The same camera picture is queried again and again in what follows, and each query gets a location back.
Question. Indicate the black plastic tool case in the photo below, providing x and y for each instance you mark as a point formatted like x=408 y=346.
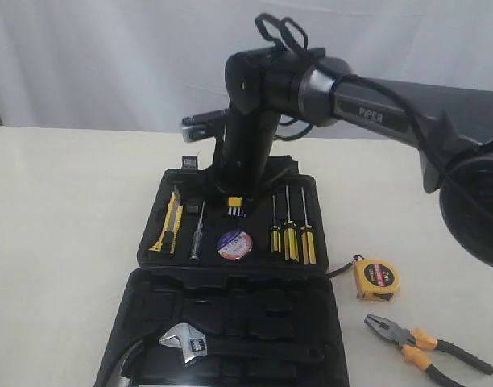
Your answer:
x=261 y=297

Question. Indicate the yellow hex key set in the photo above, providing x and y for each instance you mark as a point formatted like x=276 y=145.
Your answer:
x=235 y=208

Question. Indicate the middle yellow black screwdriver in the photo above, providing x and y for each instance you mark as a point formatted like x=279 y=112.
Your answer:
x=291 y=251

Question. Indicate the right yellow black screwdriver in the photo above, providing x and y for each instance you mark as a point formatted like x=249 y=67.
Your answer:
x=307 y=235

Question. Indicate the steel claw hammer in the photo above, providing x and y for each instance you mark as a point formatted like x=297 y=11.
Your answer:
x=125 y=367

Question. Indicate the yellow tape measure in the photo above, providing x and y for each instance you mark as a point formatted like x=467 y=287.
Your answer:
x=376 y=280

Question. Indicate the yellow utility knife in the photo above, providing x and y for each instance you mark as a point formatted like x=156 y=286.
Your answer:
x=166 y=243

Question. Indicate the silver adjustable wrench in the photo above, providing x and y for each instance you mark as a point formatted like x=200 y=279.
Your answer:
x=194 y=344

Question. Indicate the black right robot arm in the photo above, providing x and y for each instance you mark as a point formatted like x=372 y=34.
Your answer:
x=451 y=128

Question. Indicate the left yellow black screwdriver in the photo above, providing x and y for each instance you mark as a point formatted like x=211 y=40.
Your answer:
x=275 y=241

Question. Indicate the yellow black screwdriver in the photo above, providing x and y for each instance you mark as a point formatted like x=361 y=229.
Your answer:
x=291 y=251
x=275 y=241
x=307 y=235

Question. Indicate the black electrical tape roll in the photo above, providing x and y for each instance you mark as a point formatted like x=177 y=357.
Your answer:
x=234 y=245

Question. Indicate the orange handled combination pliers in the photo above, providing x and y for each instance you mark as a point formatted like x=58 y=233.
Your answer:
x=413 y=344

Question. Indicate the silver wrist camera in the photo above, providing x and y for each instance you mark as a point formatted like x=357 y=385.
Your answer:
x=205 y=125

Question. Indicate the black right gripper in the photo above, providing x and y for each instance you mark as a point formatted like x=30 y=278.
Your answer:
x=242 y=165

